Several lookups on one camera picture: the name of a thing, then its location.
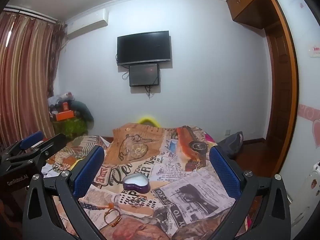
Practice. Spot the white air conditioner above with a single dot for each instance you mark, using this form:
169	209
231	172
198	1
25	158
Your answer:
87	23

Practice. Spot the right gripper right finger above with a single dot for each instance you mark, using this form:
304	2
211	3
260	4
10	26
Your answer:
272	218

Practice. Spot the wooden overhead cabinet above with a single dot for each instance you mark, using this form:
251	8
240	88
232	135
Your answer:
254	13

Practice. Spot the small black wall monitor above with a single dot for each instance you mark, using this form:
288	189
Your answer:
143	75

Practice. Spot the dark green stuffed cushion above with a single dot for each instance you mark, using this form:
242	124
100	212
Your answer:
84	112

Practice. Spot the patchwork striped quilt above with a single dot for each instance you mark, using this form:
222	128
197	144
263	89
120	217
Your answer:
75	150

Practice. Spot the purple heart-shaped tin box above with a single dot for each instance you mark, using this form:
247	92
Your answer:
136	182

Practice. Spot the orange box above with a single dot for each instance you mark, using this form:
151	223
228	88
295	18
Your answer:
64	115

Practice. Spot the white wardrobe sliding door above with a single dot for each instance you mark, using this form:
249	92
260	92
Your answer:
300	171

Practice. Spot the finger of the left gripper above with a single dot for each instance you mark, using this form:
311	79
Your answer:
31	140
47	152

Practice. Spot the newspaper print bed blanket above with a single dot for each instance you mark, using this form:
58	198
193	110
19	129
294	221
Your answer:
187	199

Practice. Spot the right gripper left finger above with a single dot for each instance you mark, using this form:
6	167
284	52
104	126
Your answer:
41	219

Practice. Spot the red striped curtain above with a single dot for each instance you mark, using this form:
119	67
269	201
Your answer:
30	50

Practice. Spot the black wall television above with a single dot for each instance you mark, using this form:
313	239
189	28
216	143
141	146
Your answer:
143	48

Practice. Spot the green cloth covered stand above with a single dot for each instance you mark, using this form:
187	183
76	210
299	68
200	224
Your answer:
71	128

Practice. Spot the dark bag on floor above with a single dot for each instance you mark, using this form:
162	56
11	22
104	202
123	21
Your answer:
232	145

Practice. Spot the brown wooden door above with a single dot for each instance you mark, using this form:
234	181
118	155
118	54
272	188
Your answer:
284	96

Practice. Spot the yellow plastic chair back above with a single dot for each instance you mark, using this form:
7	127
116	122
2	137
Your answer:
148	120

